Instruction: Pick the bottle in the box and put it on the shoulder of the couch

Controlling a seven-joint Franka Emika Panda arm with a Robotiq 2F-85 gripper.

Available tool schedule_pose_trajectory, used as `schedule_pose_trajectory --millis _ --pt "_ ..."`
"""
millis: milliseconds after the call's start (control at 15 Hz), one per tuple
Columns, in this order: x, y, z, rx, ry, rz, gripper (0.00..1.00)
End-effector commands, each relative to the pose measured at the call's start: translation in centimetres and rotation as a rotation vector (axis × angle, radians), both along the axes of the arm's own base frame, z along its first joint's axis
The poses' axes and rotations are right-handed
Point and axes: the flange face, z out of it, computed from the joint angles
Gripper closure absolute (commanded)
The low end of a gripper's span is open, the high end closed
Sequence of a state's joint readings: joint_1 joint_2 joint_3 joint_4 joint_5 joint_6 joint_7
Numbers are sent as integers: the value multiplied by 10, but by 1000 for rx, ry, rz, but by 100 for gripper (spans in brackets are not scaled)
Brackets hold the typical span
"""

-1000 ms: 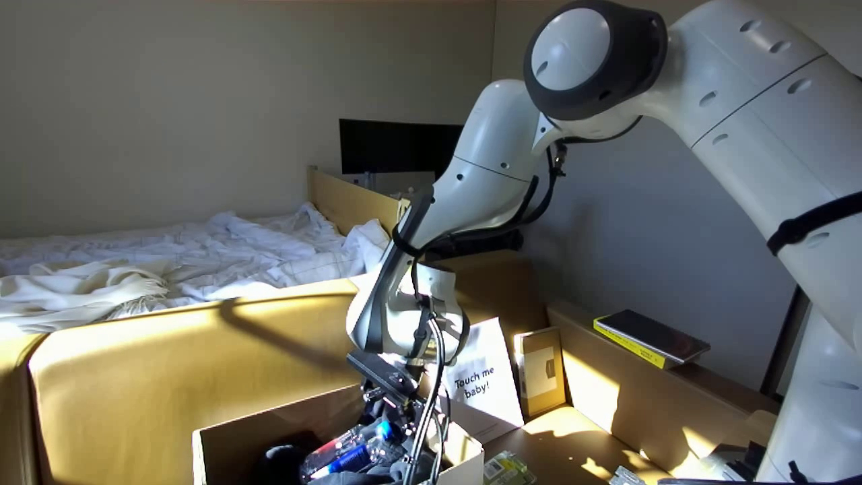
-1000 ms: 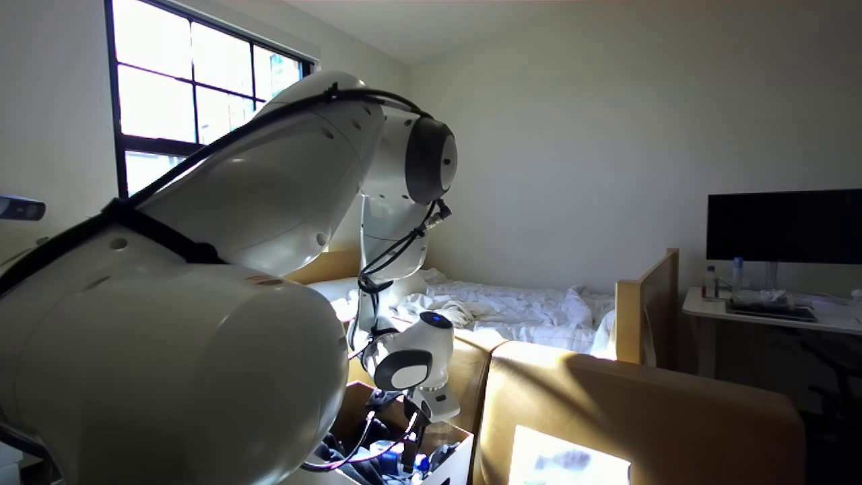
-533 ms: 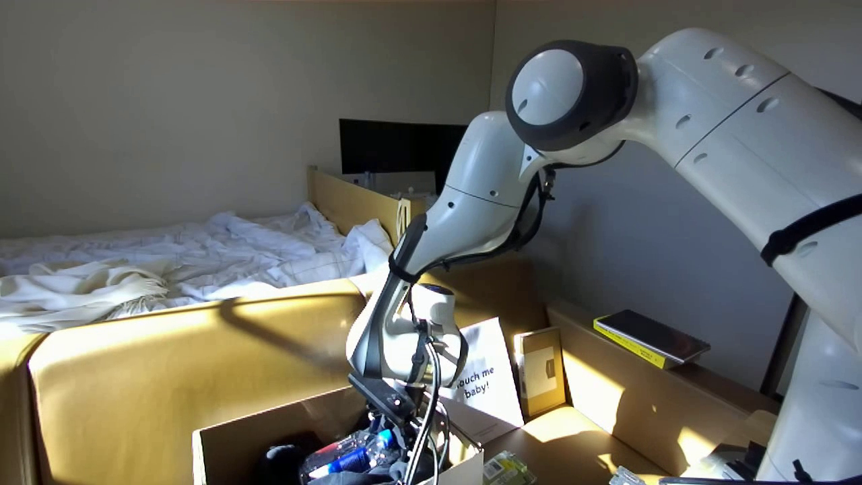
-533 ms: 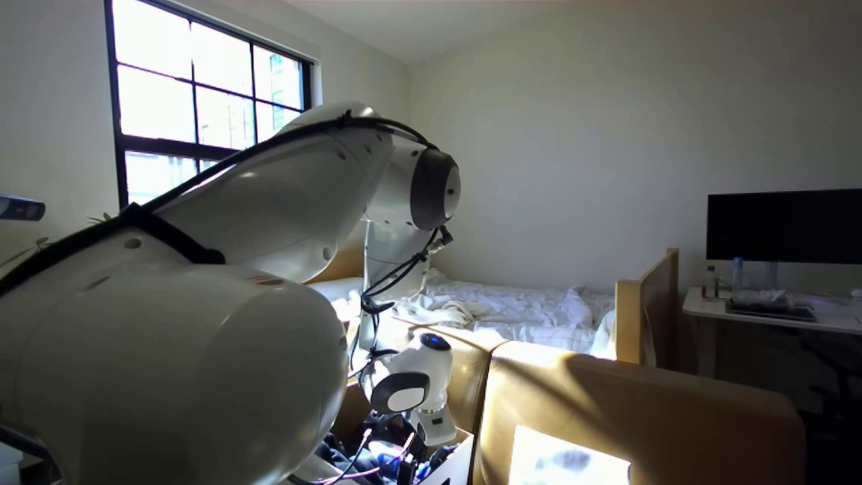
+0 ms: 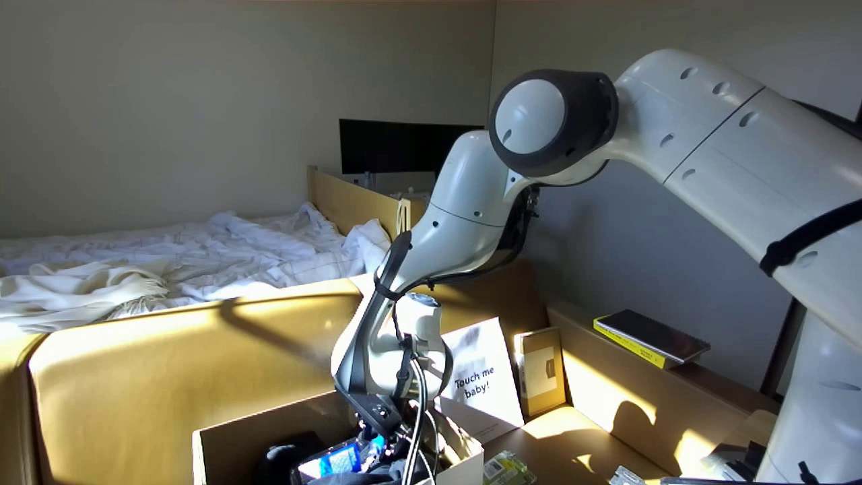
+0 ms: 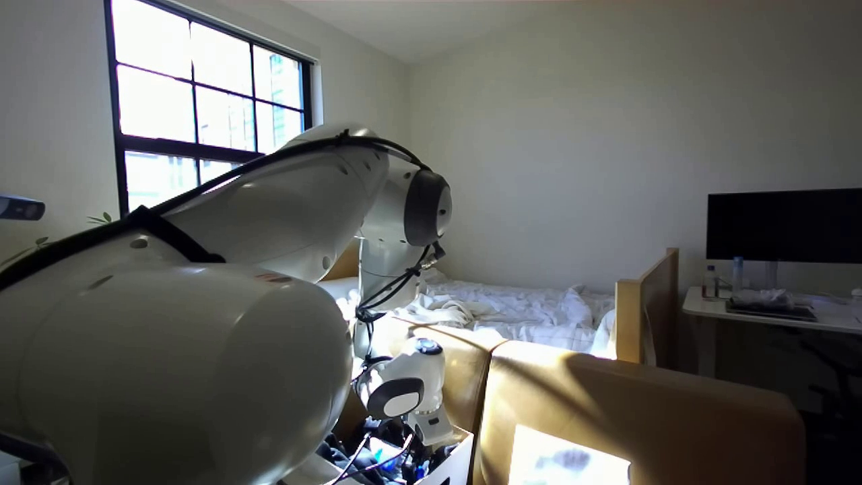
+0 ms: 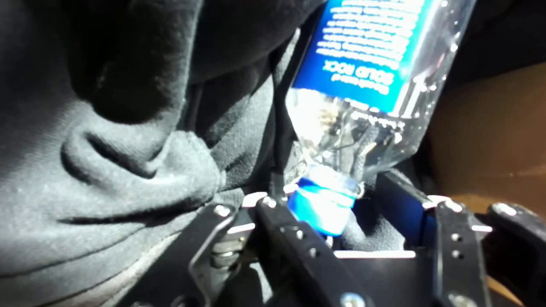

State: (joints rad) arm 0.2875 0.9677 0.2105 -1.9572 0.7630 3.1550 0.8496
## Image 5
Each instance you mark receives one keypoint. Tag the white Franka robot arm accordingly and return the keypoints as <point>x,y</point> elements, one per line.
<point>716,135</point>

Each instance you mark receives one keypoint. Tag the green snack packet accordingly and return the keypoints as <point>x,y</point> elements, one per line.
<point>506,469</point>

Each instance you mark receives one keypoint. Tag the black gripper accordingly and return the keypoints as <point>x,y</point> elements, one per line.
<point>373,409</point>

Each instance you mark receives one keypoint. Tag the black book with orange swirl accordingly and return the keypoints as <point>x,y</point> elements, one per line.
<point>650,333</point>

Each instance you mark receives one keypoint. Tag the white printed sign card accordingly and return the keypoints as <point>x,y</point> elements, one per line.
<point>486,378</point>

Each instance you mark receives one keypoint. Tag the small cardboard box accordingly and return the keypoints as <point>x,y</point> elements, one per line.
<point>540,368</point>

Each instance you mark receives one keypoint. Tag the yellow book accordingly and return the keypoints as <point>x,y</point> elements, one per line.
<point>629,347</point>

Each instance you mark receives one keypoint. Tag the black computer monitor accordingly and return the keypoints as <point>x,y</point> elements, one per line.
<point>394,145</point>

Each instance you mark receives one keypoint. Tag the clear bottle with blue cap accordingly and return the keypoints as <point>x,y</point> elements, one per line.
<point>344,458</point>

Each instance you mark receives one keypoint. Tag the black slanted pole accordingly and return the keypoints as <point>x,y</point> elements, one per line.
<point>786,350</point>

